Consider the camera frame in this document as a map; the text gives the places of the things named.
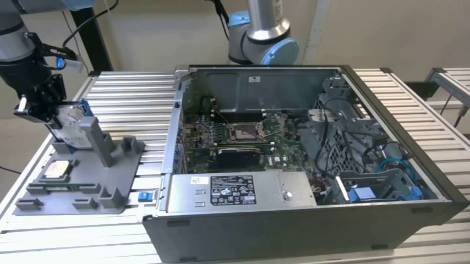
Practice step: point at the black open PC case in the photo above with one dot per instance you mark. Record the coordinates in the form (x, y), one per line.
(256, 239)

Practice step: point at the small blue clip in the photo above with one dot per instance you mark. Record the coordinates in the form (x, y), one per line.
(143, 197)

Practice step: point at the CPU with silver lid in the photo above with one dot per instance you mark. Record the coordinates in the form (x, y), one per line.
(59, 168)

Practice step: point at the black post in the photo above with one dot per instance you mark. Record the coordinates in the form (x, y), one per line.
(91, 41)

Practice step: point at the gray parts rack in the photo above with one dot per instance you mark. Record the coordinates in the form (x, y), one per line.
(88, 170)

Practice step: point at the metal drive cage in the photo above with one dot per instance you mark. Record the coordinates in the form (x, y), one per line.
(340, 154)

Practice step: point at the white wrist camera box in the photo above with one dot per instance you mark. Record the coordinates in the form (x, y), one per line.
(73, 65)

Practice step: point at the black table bracket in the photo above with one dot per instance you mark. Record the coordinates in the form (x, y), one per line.
(422, 90)

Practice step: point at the hard disk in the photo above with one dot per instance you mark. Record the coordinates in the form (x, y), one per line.
(67, 121)

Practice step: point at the metal disk bay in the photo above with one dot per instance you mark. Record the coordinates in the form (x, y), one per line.
(389, 178)

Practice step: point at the CPU socket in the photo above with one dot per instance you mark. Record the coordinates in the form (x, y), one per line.
(243, 133)

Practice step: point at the green RAM stick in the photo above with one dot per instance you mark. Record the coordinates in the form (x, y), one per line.
(76, 185)

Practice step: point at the metal slat side table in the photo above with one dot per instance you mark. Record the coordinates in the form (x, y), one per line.
(455, 77)

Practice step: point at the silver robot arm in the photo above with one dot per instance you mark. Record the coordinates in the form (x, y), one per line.
(264, 16)

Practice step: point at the black graphics card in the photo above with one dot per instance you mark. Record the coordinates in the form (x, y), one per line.
(238, 158)

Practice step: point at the green motherboard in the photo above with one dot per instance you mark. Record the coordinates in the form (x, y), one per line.
(286, 154)

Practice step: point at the gray power supply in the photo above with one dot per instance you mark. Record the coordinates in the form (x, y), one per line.
(179, 198)

